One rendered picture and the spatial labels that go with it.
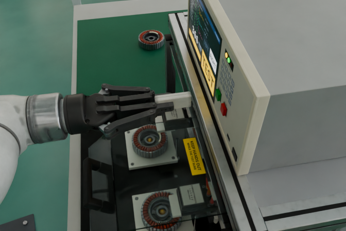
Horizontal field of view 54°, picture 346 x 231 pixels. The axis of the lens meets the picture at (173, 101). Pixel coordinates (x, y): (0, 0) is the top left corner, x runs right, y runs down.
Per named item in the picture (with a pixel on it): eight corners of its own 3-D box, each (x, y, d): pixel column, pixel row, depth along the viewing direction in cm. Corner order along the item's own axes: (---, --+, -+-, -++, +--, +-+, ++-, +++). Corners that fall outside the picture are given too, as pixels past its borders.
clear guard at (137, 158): (90, 251, 64) (84, 237, 60) (88, 148, 80) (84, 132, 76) (256, 220, 68) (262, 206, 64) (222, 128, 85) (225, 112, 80)
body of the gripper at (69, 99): (70, 112, 70) (116, 106, 71) (69, 145, 64) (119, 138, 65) (62, 85, 64) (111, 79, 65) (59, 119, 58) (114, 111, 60)
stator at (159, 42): (158, 53, 147) (158, 46, 145) (134, 48, 150) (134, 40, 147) (167, 38, 155) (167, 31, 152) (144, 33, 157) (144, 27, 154)
